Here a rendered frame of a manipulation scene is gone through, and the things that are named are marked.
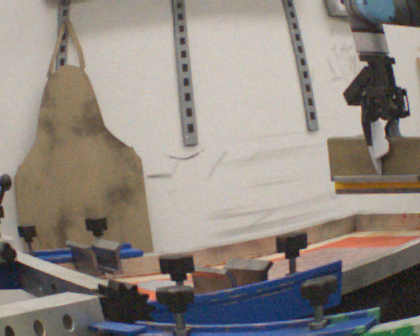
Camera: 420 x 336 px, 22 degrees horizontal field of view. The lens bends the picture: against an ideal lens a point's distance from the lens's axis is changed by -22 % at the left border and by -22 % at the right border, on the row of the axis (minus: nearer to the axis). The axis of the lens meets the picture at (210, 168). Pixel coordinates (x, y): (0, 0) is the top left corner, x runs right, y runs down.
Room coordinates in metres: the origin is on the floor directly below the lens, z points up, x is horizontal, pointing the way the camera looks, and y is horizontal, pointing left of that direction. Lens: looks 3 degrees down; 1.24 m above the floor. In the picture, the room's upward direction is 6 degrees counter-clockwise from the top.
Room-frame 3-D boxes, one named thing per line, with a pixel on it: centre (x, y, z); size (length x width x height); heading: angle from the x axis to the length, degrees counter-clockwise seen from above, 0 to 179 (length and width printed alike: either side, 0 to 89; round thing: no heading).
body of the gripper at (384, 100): (1.94, -0.32, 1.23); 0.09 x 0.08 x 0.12; 30
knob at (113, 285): (1.30, 0.12, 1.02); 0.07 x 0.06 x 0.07; 120
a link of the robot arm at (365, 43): (1.95, -0.32, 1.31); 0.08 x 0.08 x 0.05
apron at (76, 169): (3.80, 0.43, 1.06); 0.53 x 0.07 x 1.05; 120
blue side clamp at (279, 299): (1.48, -0.02, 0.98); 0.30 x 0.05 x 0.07; 120
